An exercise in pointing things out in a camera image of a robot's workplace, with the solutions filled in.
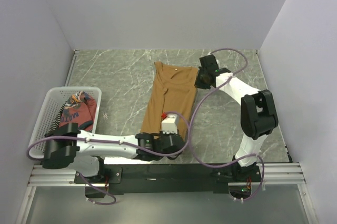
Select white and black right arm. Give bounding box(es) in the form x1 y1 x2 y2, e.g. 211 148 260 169
195 66 279 181

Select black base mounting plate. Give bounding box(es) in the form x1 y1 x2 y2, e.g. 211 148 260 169
74 162 262 200

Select aluminium rail frame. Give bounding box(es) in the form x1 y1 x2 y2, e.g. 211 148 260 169
27 163 306 187

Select white plastic laundry basket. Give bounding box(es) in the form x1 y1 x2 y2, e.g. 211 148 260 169
26 86 102 168

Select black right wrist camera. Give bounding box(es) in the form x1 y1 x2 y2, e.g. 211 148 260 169
199 54 219 72

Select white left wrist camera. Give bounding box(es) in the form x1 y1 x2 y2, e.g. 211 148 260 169
161 113 179 134

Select red printed tank top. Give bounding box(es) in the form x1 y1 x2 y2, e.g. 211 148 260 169
59 91 97 132

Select tan tank top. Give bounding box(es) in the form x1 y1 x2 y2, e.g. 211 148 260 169
141 61 198 133

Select black white striped tank top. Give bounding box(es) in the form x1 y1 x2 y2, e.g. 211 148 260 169
45 103 66 137

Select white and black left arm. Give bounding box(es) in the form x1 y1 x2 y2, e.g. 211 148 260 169
42 123 185 183

